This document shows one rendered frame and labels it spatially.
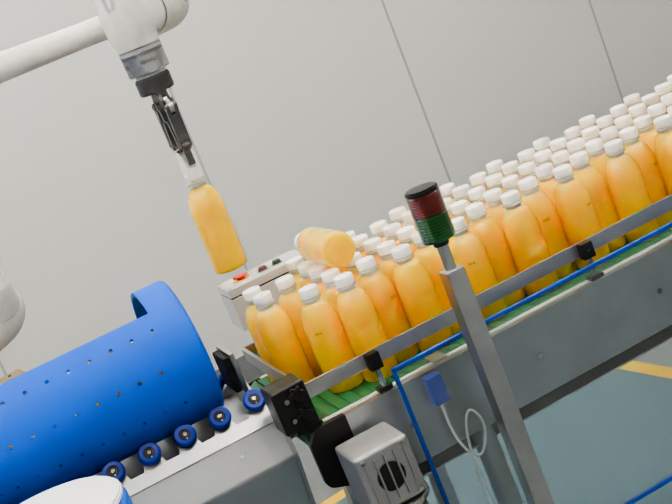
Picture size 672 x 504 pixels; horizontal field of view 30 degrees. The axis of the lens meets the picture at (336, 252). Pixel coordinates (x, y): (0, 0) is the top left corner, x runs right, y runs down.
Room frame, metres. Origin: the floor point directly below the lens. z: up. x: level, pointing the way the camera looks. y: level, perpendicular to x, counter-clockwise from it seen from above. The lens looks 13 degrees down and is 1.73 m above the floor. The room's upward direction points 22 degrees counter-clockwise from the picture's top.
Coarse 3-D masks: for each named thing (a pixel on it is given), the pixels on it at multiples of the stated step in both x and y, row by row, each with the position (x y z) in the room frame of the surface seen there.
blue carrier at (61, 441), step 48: (144, 288) 2.40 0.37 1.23; (144, 336) 2.27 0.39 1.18; (192, 336) 2.28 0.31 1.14; (0, 384) 2.22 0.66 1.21; (48, 384) 2.22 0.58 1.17; (96, 384) 2.22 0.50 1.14; (144, 384) 2.23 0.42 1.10; (192, 384) 2.26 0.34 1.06; (0, 432) 2.17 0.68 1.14; (48, 432) 2.18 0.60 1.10; (96, 432) 2.21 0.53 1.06; (144, 432) 2.25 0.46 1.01; (0, 480) 2.15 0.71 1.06; (48, 480) 2.19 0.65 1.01
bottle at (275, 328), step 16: (272, 304) 2.46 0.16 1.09; (256, 320) 2.46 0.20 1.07; (272, 320) 2.43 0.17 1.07; (288, 320) 2.45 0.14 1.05; (272, 336) 2.43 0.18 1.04; (288, 336) 2.44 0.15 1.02; (272, 352) 2.44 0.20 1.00; (288, 352) 2.43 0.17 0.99; (304, 352) 2.46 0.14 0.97; (288, 368) 2.43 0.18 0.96; (304, 368) 2.44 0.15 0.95
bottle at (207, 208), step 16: (192, 192) 2.59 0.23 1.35; (208, 192) 2.59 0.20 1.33; (192, 208) 2.59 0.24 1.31; (208, 208) 2.57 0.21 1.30; (224, 208) 2.60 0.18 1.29; (208, 224) 2.58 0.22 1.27; (224, 224) 2.58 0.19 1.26; (208, 240) 2.58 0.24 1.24; (224, 240) 2.58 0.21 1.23; (224, 256) 2.57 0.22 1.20; (240, 256) 2.59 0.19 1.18; (224, 272) 2.58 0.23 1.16
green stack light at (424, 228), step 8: (432, 216) 2.16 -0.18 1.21; (440, 216) 2.15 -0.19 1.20; (448, 216) 2.17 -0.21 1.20; (416, 224) 2.18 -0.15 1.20; (424, 224) 2.16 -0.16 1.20; (432, 224) 2.15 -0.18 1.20; (440, 224) 2.15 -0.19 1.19; (448, 224) 2.16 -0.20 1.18; (424, 232) 2.16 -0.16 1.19; (432, 232) 2.15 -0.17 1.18; (440, 232) 2.15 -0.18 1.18; (448, 232) 2.16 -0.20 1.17; (424, 240) 2.17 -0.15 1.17; (432, 240) 2.16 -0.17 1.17; (440, 240) 2.15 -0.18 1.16
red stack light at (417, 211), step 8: (432, 192) 2.16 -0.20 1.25; (440, 192) 2.17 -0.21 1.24; (408, 200) 2.17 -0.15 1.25; (416, 200) 2.16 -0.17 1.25; (424, 200) 2.15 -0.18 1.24; (432, 200) 2.15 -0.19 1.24; (440, 200) 2.16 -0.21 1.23; (416, 208) 2.16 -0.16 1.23; (424, 208) 2.15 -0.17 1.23; (432, 208) 2.15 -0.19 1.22; (440, 208) 2.16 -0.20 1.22; (416, 216) 2.16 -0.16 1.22; (424, 216) 2.15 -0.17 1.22
